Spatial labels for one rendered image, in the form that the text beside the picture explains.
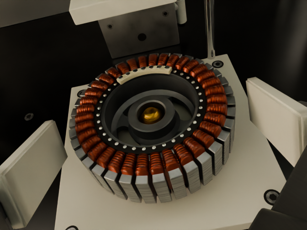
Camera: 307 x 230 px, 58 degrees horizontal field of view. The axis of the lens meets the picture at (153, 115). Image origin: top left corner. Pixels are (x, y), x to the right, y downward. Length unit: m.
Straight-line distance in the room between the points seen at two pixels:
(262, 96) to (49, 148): 0.13
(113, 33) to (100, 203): 0.17
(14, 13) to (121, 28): 0.20
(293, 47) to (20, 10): 0.35
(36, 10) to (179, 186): 0.34
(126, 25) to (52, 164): 0.16
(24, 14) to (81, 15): 0.28
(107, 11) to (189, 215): 0.13
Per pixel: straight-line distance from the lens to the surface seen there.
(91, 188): 0.20
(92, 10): 0.17
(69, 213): 0.20
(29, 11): 0.44
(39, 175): 0.17
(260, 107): 0.17
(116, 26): 0.29
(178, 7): 0.30
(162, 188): 0.16
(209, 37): 0.25
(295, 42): 0.31
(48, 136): 0.19
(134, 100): 0.22
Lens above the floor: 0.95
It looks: 49 degrees down
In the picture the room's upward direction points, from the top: 16 degrees counter-clockwise
